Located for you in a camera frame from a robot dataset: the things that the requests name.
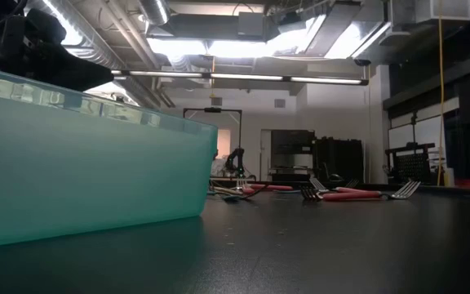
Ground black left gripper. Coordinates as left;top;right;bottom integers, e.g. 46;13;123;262
0;10;115;92

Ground pink-handled silver fork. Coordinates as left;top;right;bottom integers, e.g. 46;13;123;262
250;184;295;192
236;177;257;195
308;176;383;194
321;180;423;203

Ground teal plastic bin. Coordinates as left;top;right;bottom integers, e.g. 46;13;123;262
0;64;219;250

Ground long ceiling light bar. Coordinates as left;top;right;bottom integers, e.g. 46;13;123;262
111;69;370;87

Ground grey ceiling unit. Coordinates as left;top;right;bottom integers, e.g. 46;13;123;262
237;11;266;38

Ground black cabinet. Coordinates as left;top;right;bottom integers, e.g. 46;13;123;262
270;129;316;183

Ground black equipment cases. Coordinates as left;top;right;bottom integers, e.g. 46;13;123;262
313;137;365;184

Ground black pegboard cart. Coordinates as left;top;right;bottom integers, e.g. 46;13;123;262
384;142;437;185

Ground silver ribbed ventilation duct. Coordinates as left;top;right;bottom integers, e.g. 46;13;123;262
34;0;166;109

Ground black gantry frame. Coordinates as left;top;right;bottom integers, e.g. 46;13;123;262
183;107;243;177

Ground white wall board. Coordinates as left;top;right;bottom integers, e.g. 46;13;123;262
388;115;445;150

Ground white ceiling duct box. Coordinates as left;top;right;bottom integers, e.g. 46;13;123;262
389;0;470;24

